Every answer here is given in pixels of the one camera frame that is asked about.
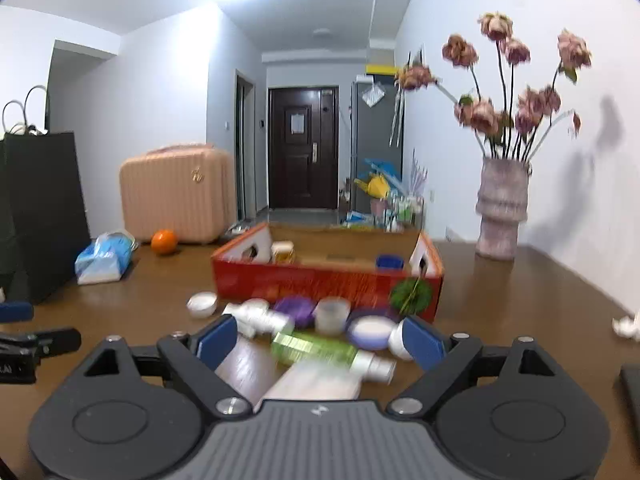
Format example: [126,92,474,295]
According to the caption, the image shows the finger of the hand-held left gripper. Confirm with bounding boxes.
[0,302,35,325]
[0,328,82,359]

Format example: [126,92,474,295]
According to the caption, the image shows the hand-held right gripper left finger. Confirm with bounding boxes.
[80,314,252,418]

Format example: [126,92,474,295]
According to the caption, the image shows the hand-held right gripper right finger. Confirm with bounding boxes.
[387,316,563,417]

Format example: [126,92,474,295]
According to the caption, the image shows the round white jar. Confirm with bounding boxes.
[387,321,416,361]

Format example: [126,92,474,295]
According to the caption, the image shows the white round lid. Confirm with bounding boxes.
[187,291,219,319]

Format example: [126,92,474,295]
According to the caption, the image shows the pale pink bottle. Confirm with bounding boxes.
[214,336,279,402]

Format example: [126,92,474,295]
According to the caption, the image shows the white bottle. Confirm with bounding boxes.
[222,299,296,339]

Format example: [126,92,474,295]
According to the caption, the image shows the lavender jar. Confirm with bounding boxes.
[346,314,397,351]

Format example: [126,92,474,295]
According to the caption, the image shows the purple jar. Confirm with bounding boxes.
[273,295,316,330]

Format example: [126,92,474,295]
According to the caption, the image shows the translucent white jar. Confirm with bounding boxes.
[313,297,351,336]

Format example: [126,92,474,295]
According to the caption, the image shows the green bottle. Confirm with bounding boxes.
[270,330,397,386]

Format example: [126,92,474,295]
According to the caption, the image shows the yellow jar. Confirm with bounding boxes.
[271,240,296,265]

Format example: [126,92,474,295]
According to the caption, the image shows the red cardboard box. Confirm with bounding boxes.
[210,222,445,325]

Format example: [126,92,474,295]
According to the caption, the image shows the blue tissue pack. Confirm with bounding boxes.
[74,231,136,286]

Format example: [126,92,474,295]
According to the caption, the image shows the black paper bag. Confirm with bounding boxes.
[0,85,92,306]

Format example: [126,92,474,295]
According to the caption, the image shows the orange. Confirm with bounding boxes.
[151,229,180,256]

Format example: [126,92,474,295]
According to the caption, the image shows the pink suitcase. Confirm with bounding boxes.
[119,143,237,245]

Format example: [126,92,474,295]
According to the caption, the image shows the pink ceramic vase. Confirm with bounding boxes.
[474,156,532,261]

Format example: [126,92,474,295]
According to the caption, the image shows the yellow plastic toy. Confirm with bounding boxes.
[353,172,391,199]

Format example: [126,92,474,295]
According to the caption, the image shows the purple lavender bunch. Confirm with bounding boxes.
[407,149,429,197]

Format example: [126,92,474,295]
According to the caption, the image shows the blue plastic item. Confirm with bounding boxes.
[364,157,402,182]

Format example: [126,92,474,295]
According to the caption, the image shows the dark brown door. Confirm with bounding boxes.
[268,86,340,210]

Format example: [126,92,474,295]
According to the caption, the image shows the crumpled white tissue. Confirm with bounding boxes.
[611,311,640,344]

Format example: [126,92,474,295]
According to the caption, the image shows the grey refrigerator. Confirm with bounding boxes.
[351,79,404,212]

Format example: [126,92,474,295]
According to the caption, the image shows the dried pink roses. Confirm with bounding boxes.
[394,11,594,164]

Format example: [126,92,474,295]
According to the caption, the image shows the plastic bag on refrigerator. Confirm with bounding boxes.
[360,84,386,109]

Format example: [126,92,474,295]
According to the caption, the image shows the wire rack with bottles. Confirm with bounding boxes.
[370,194,426,234]

